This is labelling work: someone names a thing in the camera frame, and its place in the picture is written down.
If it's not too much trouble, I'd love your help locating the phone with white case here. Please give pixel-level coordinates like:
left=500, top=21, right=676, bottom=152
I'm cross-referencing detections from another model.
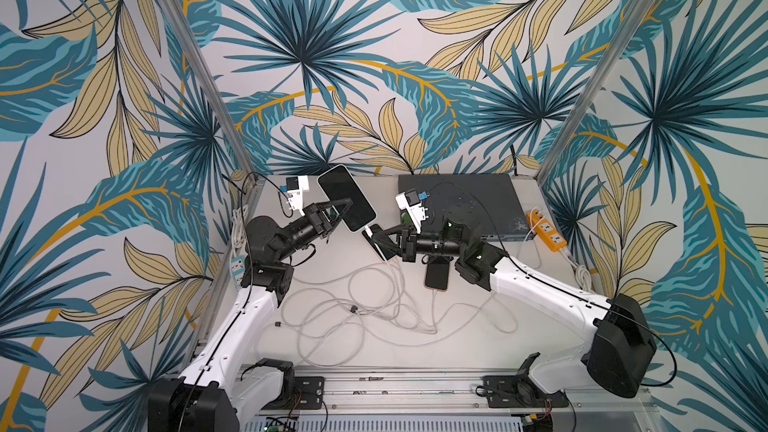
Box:
left=362, top=224, right=397, bottom=261

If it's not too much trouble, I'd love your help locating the phone with light blue case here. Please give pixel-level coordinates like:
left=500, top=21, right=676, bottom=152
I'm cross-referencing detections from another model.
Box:
left=317, top=165, right=377, bottom=232

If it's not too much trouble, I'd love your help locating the phone with pink case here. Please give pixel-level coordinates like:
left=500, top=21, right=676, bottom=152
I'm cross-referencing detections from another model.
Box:
left=424, top=257, right=451, bottom=292

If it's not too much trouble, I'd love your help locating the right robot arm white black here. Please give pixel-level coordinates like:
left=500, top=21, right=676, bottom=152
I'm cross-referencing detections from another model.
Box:
left=369, top=223, right=657, bottom=398

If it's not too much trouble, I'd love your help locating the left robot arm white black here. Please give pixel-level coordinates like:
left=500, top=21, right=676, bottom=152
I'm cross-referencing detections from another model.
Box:
left=147, top=198, right=353, bottom=431

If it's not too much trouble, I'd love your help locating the teal power strip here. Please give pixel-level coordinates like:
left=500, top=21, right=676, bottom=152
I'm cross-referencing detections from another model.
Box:
left=229, top=255, right=247, bottom=281

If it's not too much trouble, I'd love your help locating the orange power strip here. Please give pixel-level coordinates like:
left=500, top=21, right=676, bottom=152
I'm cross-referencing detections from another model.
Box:
left=527, top=208, right=567, bottom=252

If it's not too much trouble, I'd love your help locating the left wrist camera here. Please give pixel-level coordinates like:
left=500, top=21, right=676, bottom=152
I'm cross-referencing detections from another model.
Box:
left=282, top=175, right=309, bottom=215

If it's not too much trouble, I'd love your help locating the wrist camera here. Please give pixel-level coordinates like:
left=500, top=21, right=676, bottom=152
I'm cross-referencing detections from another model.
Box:
left=282, top=175, right=309, bottom=215
left=395, top=190, right=428, bottom=234

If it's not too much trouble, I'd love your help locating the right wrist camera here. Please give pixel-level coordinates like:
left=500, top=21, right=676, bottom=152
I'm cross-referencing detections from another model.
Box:
left=395, top=190, right=428, bottom=234

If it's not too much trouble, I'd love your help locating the coiled white power cord left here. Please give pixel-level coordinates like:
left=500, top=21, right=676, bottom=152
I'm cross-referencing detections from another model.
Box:
left=230, top=203, right=251, bottom=256

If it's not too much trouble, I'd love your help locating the coiled white power cord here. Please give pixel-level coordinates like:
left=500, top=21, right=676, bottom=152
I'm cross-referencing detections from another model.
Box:
left=230, top=203, right=251, bottom=256
left=563, top=248, right=607, bottom=304

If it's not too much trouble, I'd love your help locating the white charging cable tangle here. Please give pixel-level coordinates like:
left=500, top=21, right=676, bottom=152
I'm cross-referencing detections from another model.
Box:
left=251, top=263, right=481, bottom=377

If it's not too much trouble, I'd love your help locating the grey network switch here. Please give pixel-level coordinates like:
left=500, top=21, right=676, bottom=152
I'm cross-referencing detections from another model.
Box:
left=398, top=174, right=529, bottom=242

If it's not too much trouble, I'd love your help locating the aluminium front rail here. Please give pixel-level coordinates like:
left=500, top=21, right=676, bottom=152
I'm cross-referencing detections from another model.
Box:
left=241, top=367, right=654, bottom=415

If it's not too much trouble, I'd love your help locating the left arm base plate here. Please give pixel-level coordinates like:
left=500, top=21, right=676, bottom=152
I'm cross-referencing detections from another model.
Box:
left=263, top=376, right=325, bottom=411

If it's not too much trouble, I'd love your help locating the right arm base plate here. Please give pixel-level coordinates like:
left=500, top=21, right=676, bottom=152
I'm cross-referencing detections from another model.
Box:
left=474, top=375, right=569, bottom=410

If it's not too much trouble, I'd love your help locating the coiled white power cord right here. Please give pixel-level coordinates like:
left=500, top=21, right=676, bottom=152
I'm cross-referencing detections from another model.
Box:
left=563, top=248, right=607, bottom=304

